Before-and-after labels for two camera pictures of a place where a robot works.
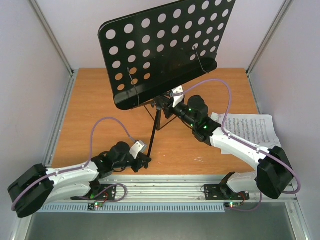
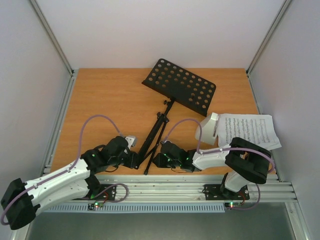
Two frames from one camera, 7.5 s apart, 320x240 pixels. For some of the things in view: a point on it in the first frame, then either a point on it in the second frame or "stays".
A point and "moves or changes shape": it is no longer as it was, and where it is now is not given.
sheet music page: (259, 129) stays
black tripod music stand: (150, 52) moves or changes shape
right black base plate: (214, 192) stays
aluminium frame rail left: (48, 157) stays
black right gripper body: (166, 106) to (158, 160)
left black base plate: (105, 192) stays
